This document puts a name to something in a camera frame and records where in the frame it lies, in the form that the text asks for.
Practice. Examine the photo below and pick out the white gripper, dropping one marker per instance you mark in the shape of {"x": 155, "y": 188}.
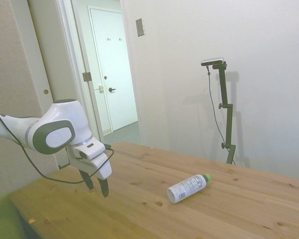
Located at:
{"x": 102, "y": 166}

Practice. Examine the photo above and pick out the clear green-capped water bottle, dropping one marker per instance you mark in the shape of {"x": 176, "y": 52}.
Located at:
{"x": 187, "y": 188}

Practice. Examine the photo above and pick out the small orange tape scrap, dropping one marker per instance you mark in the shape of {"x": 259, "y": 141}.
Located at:
{"x": 32, "y": 220}

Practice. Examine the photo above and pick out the brass door latch plate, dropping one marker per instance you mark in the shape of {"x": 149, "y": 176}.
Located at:
{"x": 101, "y": 88}

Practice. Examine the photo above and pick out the brown door hinge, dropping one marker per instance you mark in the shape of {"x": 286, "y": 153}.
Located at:
{"x": 86, "y": 76}

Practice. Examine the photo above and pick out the white hallway door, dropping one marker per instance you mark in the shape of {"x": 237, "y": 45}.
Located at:
{"x": 117, "y": 62}

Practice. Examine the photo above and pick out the beige open door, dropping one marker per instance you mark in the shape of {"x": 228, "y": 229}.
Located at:
{"x": 49, "y": 49}

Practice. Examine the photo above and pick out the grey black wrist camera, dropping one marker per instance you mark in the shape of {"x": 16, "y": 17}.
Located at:
{"x": 107, "y": 146}

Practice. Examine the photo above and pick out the black jointed camera stand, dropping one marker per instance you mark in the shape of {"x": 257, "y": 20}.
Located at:
{"x": 229, "y": 119}

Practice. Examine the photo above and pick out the grey metal wall plate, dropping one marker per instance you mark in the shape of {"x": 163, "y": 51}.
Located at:
{"x": 140, "y": 27}

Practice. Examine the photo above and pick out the grey stereo camera bar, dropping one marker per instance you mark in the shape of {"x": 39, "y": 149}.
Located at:
{"x": 213, "y": 61}

